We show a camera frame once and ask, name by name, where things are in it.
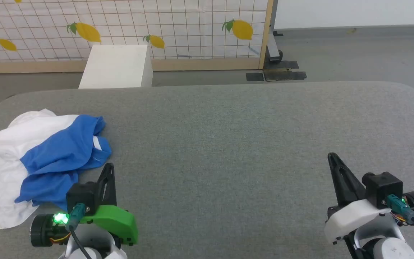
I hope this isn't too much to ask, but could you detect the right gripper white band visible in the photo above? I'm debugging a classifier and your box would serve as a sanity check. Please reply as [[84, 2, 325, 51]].
[[324, 153, 414, 246]]

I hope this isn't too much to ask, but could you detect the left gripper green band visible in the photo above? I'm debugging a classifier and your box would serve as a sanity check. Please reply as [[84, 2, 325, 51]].
[[30, 163, 139, 248]]

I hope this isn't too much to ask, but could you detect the white and blue T-shirt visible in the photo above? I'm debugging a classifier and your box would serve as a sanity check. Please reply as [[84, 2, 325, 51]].
[[0, 109, 112, 230]]

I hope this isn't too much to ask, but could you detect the long dark floor plate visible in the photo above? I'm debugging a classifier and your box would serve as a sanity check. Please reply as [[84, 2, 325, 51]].
[[264, 71, 307, 81]]

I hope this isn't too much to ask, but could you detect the short dark floor plate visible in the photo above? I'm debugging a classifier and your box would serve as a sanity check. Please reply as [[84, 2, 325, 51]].
[[264, 60, 299, 71]]

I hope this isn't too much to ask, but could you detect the grey metal stand with caster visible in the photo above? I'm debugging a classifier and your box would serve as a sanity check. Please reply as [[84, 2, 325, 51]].
[[266, 0, 284, 64]]

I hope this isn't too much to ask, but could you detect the lemon print partition screen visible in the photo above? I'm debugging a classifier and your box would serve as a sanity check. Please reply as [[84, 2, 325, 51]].
[[0, 0, 276, 74]]

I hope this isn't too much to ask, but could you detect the white box pedestal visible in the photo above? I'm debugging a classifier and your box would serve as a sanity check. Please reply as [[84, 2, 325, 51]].
[[79, 45, 153, 89]]

